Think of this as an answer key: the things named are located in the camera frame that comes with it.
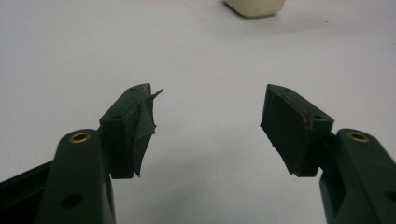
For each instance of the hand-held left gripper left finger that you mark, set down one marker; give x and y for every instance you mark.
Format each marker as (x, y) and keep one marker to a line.
(124, 140)

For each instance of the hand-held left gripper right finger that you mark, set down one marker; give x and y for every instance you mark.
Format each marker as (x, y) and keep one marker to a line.
(289, 133)

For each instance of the cream square cup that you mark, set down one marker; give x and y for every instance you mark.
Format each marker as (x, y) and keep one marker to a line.
(255, 7)

